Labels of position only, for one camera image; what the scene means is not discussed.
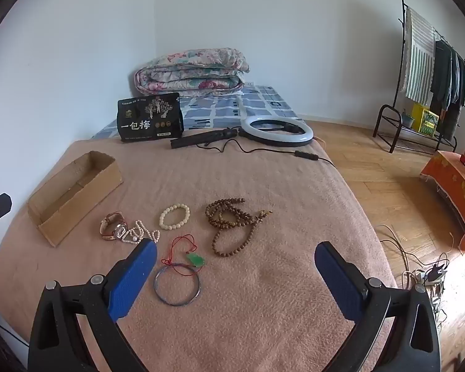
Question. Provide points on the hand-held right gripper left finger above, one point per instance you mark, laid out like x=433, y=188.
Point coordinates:
x=133, y=275

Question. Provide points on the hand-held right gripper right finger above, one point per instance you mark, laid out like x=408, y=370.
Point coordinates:
x=335, y=275

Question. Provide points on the rose gold wrist watch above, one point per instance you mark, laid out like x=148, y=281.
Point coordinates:
x=118, y=230

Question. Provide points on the blue metal bangle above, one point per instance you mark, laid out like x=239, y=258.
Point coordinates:
x=178, y=304

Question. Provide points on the cardboard box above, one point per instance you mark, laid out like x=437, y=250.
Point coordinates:
x=81, y=197

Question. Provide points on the white power strip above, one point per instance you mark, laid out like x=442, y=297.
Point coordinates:
x=414, y=277

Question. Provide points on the pink fleece blanket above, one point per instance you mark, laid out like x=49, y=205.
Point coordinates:
x=255, y=298

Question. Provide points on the black power adapter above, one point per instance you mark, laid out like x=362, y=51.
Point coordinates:
x=436, y=274

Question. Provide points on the orange covered furniture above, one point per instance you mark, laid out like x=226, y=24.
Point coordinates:
x=449, y=182

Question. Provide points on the black snack bag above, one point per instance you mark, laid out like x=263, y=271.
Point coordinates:
x=151, y=124

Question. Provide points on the black folded tripod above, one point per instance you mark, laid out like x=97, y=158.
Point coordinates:
x=201, y=138

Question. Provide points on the small potted plant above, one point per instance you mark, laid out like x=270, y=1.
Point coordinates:
x=407, y=121

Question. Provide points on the yellow green carton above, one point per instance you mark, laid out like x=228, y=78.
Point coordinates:
x=428, y=121

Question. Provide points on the blue grey patterned bedsheet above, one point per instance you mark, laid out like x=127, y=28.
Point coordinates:
x=224, y=108

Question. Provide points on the folded floral quilt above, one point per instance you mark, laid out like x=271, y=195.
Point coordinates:
x=190, y=69

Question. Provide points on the dark green hanging garment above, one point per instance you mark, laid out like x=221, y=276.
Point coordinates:
x=441, y=73

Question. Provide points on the dark grey hanging garment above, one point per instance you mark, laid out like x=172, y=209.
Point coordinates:
x=459, y=81

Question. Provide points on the striped hanging towel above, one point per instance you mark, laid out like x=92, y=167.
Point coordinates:
x=420, y=58

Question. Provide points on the black metal clothes rack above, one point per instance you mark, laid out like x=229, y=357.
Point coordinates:
x=402, y=4

